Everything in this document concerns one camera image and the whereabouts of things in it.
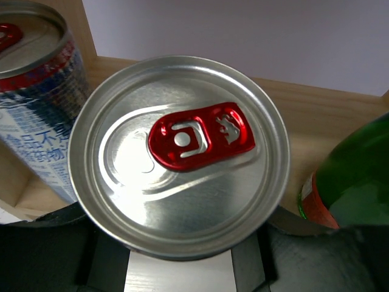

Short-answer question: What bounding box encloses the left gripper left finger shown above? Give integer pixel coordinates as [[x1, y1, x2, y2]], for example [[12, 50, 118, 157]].
[[1, 203, 130, 291]]

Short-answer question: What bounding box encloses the green glass bottle left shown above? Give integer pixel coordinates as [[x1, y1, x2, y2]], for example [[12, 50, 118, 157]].
[[297, 114, 388, 229]]

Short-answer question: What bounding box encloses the silver can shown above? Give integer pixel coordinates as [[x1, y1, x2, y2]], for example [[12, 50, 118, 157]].
[[68, 55, 291, 260], [1, 1, 91, 203]]

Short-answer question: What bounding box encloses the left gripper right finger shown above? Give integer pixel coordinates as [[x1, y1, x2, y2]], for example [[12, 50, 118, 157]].
[[231, 207, 388, 291]]

